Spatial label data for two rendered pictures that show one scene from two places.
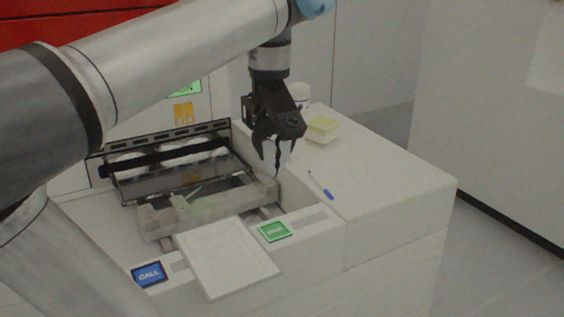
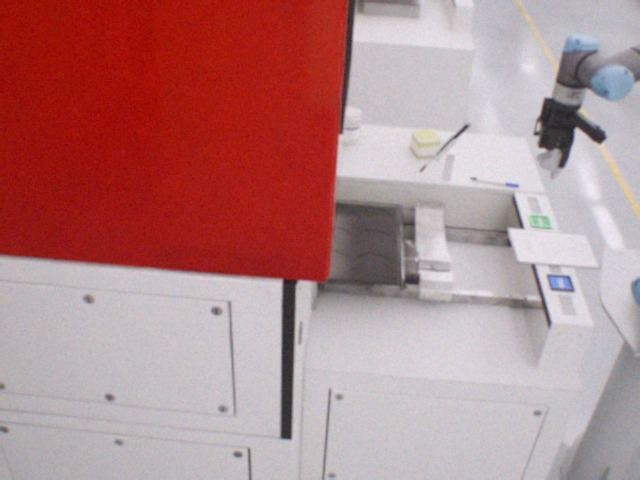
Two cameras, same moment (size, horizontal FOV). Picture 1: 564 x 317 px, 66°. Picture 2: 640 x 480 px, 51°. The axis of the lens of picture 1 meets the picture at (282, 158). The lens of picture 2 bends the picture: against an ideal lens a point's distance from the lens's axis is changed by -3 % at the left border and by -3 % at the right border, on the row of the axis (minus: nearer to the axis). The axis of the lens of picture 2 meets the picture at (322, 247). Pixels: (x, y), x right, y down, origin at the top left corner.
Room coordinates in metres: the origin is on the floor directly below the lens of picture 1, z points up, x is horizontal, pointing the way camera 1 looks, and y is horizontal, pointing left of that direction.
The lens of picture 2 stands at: (0.41, 1.59, 1.92)
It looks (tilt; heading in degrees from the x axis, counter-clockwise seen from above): 36 degrees down; 302
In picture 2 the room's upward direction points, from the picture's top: 3 degrees clockwise
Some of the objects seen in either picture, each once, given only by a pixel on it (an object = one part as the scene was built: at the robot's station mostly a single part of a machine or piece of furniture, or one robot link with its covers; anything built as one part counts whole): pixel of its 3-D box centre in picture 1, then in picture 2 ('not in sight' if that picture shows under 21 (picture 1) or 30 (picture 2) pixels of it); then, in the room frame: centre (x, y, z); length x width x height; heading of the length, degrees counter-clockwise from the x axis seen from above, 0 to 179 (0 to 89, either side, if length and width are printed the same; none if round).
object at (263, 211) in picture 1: (252, 200); (419, 232); (1.03, 0.09, 0.84); 0.50 x 0.02 x 0.03; 30
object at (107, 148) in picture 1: (161, 136); not in sight; (1.19, 0.37, 0.96); 0.44 x 0.01 x 0.02; 120
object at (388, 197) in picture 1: (329, 167); (430, 174); (1.11, -0.14, 0.89); 0.62 x 0.35 x 0.14; 30
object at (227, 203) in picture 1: (210, 208); (431, 252); (0.94, 0.19, 0.87); 0.36 x 0.08 x 0.03; 120
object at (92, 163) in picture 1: (164, 156); (320, 241); (1.18, 0.36, 0.89); 0.44 x 0.02 x 0.10; 120
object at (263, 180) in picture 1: (265, 182); (429, 209); (1.03, 0.05, 0.89); 0.08 x 0.03 x 0.03; 30
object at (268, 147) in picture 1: (262, 153); (550, 165); (0.73, 0.04, 1.14); 0.06 x 0.03 x 0.09; 30
